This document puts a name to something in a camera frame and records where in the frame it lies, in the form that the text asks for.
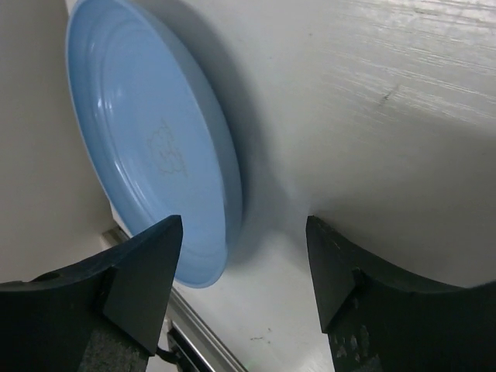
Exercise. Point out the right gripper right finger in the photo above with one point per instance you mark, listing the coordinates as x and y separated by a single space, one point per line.
380 317

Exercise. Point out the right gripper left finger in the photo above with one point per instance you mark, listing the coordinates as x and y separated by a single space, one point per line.
104 313

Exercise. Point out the blue plate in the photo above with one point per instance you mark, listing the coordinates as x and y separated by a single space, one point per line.
155 132

